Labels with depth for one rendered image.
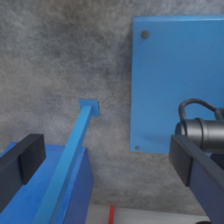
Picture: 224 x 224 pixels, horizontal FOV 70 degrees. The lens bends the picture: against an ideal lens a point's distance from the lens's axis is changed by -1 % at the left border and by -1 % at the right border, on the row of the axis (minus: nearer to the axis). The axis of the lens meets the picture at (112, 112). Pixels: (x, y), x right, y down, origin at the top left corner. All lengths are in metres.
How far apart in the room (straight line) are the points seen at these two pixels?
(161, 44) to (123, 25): 0.21
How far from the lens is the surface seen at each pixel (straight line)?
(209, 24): 0.81
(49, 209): 0.72
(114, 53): 0.92
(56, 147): 1.51
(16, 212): 1.32
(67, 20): 0.94
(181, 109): 0.64
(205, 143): 0.54
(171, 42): 0.79
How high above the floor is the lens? 0.87
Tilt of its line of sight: 51 degrees down
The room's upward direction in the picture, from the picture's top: 169 degrees counter-clockwise
